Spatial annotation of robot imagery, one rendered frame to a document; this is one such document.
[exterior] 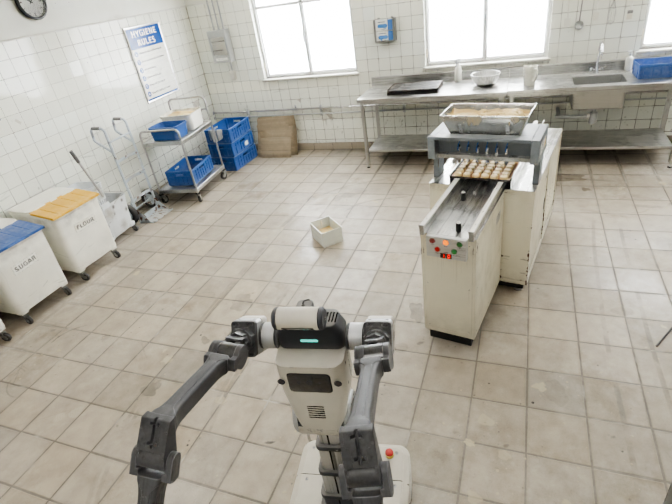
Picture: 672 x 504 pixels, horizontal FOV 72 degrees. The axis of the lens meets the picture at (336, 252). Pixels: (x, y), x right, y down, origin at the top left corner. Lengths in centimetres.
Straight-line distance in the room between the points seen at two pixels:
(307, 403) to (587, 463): 161
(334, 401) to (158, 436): 61
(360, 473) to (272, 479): 169
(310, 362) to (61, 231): 367
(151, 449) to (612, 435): 233
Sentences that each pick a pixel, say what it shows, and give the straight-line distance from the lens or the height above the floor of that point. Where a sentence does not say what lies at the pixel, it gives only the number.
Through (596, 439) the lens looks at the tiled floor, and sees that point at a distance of 289.
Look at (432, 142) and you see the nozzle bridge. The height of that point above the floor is 114.
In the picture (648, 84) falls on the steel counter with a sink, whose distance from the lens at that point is 565.
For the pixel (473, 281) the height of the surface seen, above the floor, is 55.
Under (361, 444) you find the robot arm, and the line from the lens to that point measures 105.
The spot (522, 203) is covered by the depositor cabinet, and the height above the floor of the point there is 75.
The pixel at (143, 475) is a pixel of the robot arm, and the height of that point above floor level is 129.
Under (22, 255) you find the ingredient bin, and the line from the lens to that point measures 466.
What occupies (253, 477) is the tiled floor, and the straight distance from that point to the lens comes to 277.
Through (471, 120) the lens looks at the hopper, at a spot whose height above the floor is 129.
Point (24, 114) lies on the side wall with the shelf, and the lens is 552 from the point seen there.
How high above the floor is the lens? 223
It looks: 31 degrees down
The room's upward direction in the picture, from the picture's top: 9 degrees counter-clockwise
